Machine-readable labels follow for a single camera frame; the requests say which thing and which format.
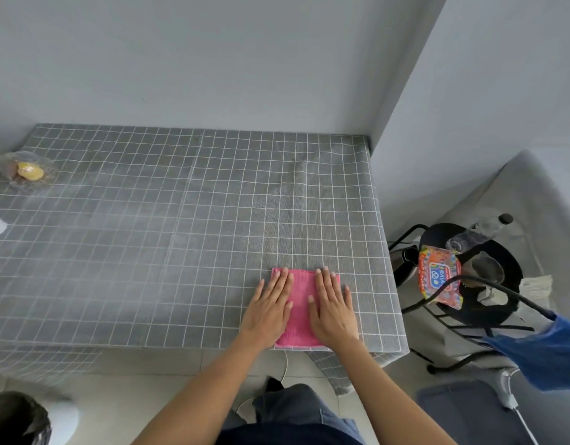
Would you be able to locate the person's right hand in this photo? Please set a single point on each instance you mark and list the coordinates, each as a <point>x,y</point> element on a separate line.
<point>333,319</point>

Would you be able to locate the person's left hand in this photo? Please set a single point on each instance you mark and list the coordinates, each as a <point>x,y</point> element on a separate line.
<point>266,315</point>

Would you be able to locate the pink cleaning cloth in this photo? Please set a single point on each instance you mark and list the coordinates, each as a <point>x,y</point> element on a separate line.
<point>301,296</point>

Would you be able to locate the clear glass bowl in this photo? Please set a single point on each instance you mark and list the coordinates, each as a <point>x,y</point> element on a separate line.
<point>11,178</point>

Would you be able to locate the person's right forearm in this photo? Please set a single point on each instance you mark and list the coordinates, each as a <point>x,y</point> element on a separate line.
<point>396,403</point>

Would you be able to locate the person's left forearm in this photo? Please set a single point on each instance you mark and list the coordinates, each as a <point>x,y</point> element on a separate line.
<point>206,398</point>

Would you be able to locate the grey checked tablecloth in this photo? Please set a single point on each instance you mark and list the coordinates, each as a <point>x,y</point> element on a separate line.
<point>173,227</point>

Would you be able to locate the black sock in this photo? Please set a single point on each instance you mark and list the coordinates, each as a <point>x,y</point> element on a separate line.
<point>274,384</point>

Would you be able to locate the blue grey jeans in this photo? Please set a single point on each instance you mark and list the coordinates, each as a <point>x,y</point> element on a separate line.
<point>294,407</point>

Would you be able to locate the colourful snack packet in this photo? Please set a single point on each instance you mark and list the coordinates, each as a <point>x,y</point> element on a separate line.
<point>438,275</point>

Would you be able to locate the black shirt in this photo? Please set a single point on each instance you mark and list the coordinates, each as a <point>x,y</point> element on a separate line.
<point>289,435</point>

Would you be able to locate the dark grey floor mat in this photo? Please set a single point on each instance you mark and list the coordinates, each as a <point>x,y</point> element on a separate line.
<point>461,412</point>

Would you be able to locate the clear glass cup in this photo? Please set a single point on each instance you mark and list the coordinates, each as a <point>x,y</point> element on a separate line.
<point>486,268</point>

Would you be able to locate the clear bottle with black cap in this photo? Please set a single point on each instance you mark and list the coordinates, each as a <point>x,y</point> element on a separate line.
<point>479,233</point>

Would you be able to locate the white plug adapter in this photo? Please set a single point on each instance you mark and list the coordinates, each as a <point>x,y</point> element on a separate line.
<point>508,393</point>

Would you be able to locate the blue cloth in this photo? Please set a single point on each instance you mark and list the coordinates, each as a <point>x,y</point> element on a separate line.
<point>549,352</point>

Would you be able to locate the black lined trash bin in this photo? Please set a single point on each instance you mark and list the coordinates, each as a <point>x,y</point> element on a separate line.
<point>16,421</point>

